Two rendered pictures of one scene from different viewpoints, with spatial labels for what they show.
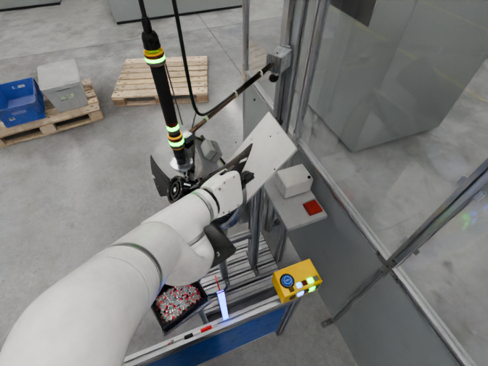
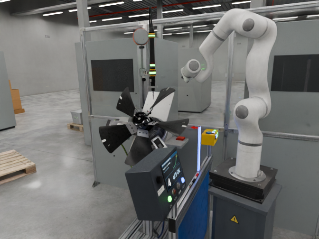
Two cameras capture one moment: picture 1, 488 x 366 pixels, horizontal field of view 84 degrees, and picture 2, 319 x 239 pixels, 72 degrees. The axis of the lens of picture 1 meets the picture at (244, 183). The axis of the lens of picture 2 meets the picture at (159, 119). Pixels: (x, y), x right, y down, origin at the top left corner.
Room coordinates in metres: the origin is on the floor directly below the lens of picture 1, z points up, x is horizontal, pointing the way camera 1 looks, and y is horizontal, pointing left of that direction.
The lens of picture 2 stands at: (-0.57, 1.28, 1.60)
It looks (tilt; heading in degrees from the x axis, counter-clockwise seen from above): 14 degrees down; 316
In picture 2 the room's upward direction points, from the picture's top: 1 degrees counter-clockwise
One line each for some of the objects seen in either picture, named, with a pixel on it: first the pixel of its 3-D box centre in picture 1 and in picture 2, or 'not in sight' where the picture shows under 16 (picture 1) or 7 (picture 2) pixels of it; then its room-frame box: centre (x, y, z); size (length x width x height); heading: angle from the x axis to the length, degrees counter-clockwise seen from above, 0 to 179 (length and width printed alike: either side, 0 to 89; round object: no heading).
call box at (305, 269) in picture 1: (295, 281); (210, 137); (0.38, -0.20, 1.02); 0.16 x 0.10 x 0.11; 111
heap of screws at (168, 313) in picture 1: (177, 299); not in sight; (0.36, 0.29, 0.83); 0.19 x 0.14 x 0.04; 127
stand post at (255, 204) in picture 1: (253, 230); not in sight; (0.85, -0.06, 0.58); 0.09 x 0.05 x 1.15; 21
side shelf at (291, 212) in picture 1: (291, 197); (168, 141); (0.91, -0.27, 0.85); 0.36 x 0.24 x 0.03; 21
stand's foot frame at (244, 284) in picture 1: (235, 270); (153, 230); (0.81, 0.06, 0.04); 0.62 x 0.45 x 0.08; 111
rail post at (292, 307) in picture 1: (285, 318); (208, 203); (0.39, -0.24, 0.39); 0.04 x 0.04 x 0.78; 21
